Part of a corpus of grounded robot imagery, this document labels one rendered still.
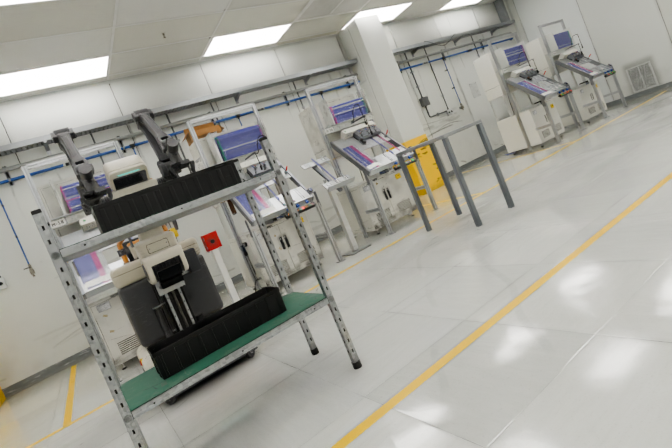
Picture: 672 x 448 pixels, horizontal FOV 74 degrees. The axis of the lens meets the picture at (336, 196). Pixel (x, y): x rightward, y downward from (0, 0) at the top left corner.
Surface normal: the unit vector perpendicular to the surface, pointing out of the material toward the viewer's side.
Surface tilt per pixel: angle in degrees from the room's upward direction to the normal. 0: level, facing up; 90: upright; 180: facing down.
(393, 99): 90
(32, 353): 90
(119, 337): 90
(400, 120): 90
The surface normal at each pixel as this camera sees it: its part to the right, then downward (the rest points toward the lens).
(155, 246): 0.53, -0.03
